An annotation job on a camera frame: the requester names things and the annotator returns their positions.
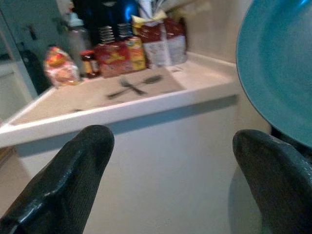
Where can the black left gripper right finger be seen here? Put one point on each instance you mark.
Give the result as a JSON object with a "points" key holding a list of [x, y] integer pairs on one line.
{"points": [[278, 180]]}

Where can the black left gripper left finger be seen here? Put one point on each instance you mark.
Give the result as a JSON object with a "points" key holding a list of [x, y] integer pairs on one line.
{"points": [[65, 185]]}

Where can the teal round plate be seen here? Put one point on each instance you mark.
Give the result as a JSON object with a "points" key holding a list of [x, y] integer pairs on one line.
{"points": [[280, 61]]}

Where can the beige placemat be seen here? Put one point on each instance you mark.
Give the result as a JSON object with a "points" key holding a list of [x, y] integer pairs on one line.
{"points": [[102, 92]]}

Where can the black knife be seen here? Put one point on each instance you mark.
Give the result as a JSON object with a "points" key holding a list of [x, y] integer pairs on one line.
{"points": [[122, 92]]}

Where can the clear bag of bread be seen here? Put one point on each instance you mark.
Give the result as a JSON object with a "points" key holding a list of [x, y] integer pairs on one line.
{"points": [[61, 68]]}

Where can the black fork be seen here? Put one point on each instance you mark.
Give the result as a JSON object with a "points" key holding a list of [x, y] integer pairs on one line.
{"points": [[131, 85]]}

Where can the red-lidded sauce jar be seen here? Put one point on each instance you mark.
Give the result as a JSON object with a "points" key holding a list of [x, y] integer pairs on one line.
{"points": [[89, 64]]}

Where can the black spoon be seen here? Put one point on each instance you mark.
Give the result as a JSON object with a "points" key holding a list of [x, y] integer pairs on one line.
{"points": [[152, 79]]}

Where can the red and yellow snack box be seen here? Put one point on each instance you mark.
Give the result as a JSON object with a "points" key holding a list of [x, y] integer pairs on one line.
{"points": [[119, 57]]}

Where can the grey water bottle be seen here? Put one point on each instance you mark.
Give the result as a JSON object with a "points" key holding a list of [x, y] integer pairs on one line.
{"points": [[76, 41]]}

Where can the red and white paper bag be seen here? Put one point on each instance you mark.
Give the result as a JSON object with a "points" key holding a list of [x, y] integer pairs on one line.
{"points": [[153, 44], [176, 41]]}

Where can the black coffee machine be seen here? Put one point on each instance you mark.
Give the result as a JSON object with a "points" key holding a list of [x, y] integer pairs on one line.
{"points": [[107, 19]]}

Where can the yellow packet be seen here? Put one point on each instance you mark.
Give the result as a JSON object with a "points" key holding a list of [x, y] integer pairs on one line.
{"points": [[148, 18]]}

